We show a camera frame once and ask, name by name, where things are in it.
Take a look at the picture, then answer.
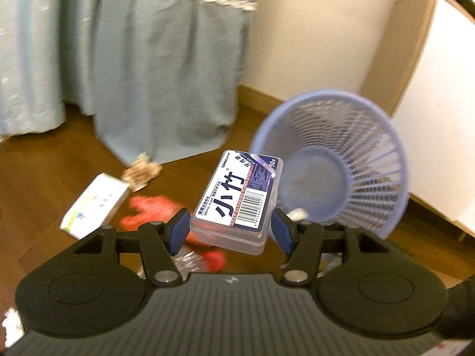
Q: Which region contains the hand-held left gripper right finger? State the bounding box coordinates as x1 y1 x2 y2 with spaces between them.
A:
270 209 389 287

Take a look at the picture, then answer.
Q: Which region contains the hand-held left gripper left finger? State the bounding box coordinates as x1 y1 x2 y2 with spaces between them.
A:
74 208 191 287

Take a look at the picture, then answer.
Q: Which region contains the clear plastic bottle white cap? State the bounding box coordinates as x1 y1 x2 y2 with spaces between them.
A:
172 248 208 276

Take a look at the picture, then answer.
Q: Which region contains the red plastic bag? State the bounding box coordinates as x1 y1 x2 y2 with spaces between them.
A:
119 195 227 271

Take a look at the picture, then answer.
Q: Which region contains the clear plastic floss box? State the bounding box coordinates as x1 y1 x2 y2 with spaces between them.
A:
189 149 284 256

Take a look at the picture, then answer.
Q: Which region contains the beige paper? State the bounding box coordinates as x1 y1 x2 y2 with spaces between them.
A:
122 152 162 186

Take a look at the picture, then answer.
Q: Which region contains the white medicine box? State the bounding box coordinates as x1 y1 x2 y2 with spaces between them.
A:
59 172 130 239

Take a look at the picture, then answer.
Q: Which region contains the purple plastic mesh basket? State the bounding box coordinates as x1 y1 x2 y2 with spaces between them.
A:
250 89 411 240

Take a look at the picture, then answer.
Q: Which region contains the grey-green bed skirt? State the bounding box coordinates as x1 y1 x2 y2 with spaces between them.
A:
93 0 268 166

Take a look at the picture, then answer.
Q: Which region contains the dark cloth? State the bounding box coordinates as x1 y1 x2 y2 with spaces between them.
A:
438 277 475 342

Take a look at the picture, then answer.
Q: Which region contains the white cabinet with wooden edge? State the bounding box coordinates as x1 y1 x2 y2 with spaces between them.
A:
360 0 475 238

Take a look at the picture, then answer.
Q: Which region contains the light blue starry curtain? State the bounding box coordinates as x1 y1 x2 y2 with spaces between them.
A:
0 0 105 138

